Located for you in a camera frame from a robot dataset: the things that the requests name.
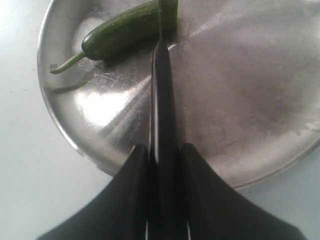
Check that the green cucumber with stem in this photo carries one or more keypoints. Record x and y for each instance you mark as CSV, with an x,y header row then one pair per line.
x,y
123,30

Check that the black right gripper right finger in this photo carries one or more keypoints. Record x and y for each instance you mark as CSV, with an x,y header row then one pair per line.
x,y
217,212

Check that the round stainless steel plate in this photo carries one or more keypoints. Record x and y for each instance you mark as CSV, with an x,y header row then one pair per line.
x,y
246,77

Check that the black handled knife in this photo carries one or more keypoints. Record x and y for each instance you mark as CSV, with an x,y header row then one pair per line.
x,y
166,214

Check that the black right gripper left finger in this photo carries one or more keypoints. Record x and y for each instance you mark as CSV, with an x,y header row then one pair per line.
x,y
119,212

